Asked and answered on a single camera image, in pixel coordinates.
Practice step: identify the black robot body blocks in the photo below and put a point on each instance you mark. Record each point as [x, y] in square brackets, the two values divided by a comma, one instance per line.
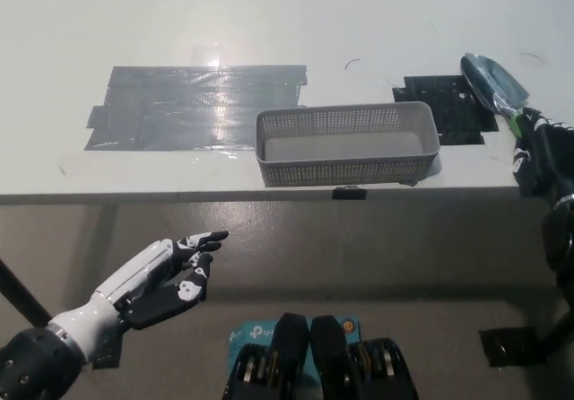
[325, 350]

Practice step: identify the black floor tape patch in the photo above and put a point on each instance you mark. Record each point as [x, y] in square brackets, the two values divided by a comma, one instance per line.
[110, 356]
[507, 346]

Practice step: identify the black tape patch on desk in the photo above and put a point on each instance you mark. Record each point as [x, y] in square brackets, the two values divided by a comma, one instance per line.
[453, 122]

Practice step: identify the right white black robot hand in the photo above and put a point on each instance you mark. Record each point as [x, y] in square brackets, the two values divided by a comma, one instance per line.
[549, 153]

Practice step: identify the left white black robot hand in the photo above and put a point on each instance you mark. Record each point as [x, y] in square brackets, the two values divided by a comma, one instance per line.
[134, 279]

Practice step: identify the grey perforated plastic basket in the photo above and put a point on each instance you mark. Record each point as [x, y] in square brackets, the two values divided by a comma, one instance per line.
[341, 169]

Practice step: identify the large grey duct tape patch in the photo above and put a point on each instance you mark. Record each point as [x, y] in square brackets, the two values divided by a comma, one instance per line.
[179, 104]

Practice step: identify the teal tp-link box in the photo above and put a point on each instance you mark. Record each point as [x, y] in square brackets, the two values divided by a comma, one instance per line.
[251, 335]

